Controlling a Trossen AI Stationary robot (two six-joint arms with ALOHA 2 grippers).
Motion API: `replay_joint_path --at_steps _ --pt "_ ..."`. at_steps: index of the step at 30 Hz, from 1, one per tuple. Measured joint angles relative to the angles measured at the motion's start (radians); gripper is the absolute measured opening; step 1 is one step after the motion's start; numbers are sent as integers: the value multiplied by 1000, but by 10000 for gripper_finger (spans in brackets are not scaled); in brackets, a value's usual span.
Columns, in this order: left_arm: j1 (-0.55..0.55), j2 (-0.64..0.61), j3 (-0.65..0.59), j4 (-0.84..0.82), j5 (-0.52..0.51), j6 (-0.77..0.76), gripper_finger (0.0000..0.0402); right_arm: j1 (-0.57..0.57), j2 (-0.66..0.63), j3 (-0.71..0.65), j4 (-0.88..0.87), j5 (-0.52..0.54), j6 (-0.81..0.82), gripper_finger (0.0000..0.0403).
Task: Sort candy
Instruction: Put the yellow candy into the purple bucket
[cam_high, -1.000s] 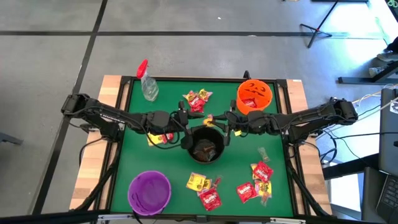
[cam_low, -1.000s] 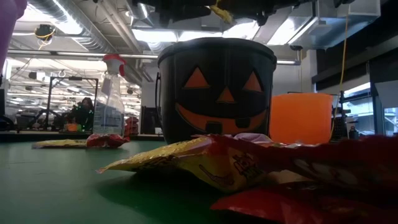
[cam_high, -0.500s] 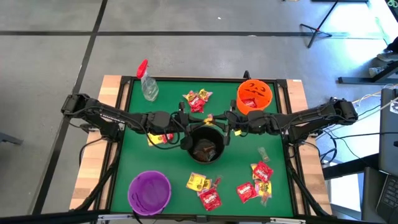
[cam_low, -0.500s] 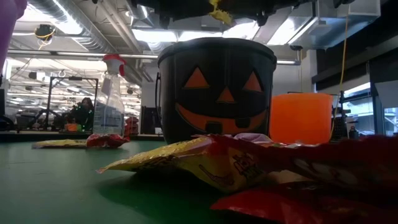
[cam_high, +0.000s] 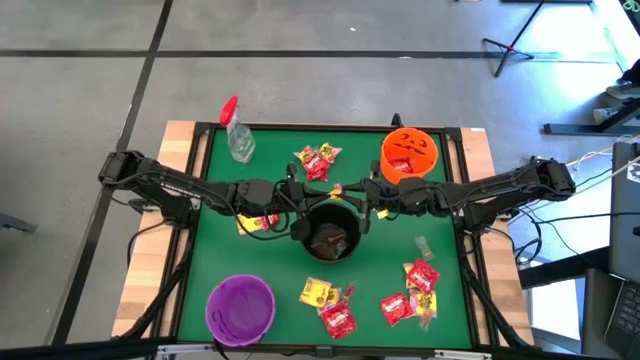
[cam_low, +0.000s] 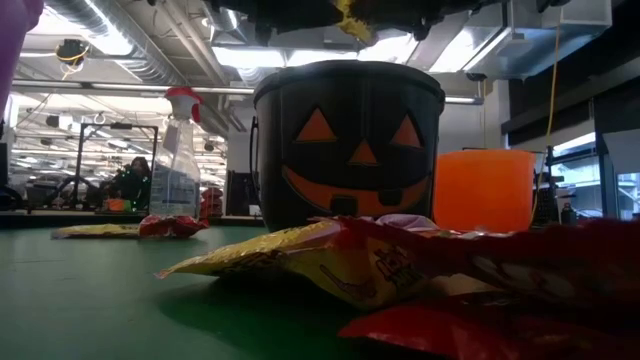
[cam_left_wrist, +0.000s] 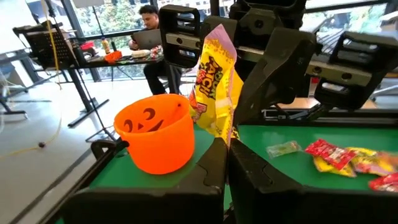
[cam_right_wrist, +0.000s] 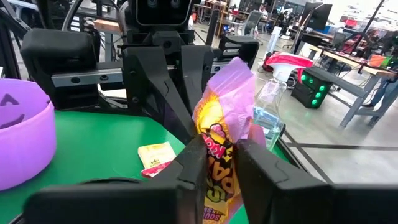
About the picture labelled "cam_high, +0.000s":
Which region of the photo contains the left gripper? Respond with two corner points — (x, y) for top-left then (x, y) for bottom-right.
(272, 163), (335, 241)

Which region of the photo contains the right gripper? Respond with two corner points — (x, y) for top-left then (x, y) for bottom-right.
(343, 160), (404, 235)

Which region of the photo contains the black pumpkin bucket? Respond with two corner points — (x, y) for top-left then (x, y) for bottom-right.
(299, 202), (364, 265)

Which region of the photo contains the orange pumpkin bucket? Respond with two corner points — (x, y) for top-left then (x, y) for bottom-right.
(379, 127), (440, 186)

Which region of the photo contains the green table mat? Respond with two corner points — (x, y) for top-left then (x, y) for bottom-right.
(177, 128), (474, 349)

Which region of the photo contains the clear spray bottle red nozzle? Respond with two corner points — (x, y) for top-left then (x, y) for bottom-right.
(219, 94), (257, 165)

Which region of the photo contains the purple pumpkin bucket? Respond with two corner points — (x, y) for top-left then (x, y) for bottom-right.
(204, 273), (277, 349)

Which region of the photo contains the black tripod stand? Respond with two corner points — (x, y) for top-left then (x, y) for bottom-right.
(482, 0), (546, 79)

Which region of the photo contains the black desk leg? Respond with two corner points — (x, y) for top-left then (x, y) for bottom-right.
(543, 97), (640, 136)

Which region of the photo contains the person's shoe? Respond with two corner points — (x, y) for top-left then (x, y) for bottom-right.
(605, 79), (640, 101)
(593, 107), (621, 125)

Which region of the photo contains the grey panel with sticker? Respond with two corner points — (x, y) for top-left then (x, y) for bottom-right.
(610, 142), (640, 284)

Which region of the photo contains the grey laptop keyboard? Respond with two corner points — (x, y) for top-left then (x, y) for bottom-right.
(604, 279), (640, 360)

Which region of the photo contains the grey furniture foot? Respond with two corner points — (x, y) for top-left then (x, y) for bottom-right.
(0, 212), (39, 234)

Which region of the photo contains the black aluminium table frame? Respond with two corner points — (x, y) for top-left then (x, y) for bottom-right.
(112, 119), (536, 360)

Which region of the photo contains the silver frame bracket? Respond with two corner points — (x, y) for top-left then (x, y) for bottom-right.
(433, 349), (494, 360)
(157, 343), (216, 356)

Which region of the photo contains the black floor cable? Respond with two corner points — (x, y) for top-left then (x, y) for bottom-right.
(529, 211), (640, 226)

